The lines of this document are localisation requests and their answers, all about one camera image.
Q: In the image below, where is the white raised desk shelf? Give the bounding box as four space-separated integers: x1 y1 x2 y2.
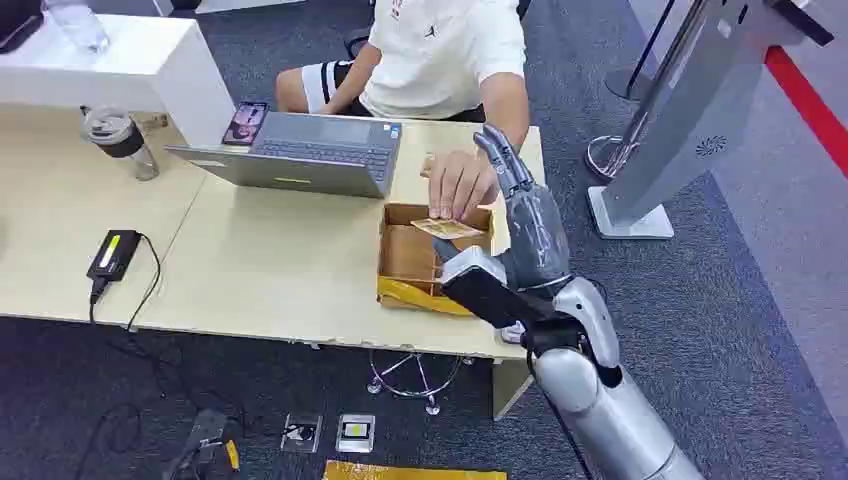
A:
0 13 237 148

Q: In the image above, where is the black floor device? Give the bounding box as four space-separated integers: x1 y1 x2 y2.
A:
161 408 242 480

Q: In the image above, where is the chrome ring base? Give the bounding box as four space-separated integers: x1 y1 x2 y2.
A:
583 135 639 185

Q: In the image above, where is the black power adapter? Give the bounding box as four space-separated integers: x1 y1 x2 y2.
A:
86 229 143 284

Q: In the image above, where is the black smartphone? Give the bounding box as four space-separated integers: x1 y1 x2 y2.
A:
221 101 270 147

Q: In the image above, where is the wooden card box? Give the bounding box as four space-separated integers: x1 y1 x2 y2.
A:
376 202 497 317

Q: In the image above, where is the yellow package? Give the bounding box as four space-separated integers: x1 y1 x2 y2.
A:
322 459 509 480

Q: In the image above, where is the clear plastic bottle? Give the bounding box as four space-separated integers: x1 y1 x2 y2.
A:
44 0 111 56

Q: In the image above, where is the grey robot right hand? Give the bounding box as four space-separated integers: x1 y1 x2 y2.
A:
433 124 574 293

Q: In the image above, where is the clear tumbler with black band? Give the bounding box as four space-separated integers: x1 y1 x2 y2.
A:
80 105 161 183

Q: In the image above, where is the grey laptop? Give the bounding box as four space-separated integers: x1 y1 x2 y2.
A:
164 111 404 201

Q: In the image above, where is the silver floor socket plate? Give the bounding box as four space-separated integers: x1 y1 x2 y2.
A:
335 413 377 455
280 413 325 455

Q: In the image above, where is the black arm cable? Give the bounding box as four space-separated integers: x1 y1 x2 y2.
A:
525 349 593 480

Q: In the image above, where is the black bag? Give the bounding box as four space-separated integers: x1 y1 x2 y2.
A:
0 0 46 56

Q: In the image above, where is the black office chair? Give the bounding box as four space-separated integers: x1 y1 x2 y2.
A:
343 26 374 62

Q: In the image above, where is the black stanchion post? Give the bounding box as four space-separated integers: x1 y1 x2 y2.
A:
603 0 678 103

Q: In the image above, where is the yellow printed card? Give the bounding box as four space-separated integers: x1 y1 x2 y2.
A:
409 218 486 242

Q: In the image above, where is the person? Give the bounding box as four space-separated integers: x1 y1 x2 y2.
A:
274 0 530 125

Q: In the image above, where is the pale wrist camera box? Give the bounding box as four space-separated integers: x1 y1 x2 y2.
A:
439 246 559 330

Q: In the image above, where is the person's left hand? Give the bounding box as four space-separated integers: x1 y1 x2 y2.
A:
428 149 500 223

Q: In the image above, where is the chrome stool base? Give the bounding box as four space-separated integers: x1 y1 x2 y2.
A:
365 350 476 418

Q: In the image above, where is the black power cable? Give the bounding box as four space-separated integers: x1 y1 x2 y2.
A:
87 233 164 334

